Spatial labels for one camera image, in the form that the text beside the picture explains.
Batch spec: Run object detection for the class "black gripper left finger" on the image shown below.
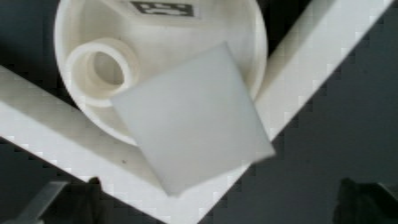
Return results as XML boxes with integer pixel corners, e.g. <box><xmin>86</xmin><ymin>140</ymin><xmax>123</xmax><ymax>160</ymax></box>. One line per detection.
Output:
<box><xmin>11</xmin><ymin>177</ymin><xmax>107</xmax><ymax>224</ymax></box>

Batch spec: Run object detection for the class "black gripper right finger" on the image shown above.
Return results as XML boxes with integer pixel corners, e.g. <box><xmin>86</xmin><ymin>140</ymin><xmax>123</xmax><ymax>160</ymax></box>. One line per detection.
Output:
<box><xmin>335</xmin><ymin>178</ymin><xmax>398</xmax><ymax>224</ymax></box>

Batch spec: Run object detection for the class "white round stool seat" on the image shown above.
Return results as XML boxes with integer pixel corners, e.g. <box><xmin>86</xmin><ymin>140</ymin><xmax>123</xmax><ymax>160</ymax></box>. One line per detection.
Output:
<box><xmin>54</xmin><ymin>0</ymin><xmax>269</xmax><ymax>144</ymax></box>

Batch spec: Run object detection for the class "white stool leg with tag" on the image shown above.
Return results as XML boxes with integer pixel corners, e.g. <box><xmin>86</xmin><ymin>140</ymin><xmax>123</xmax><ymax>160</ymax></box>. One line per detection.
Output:
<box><xmin>100</xmin><ymin>0</ymin><xmax>201</xmax><ymax>19</ymax></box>

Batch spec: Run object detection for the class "white U-shaped fence wall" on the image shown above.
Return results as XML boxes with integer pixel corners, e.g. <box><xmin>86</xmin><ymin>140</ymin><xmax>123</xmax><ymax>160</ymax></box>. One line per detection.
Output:
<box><xmin>0</xmin><ymin>0</ymin><xmax>395</xmax><ymax>224</ymax></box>

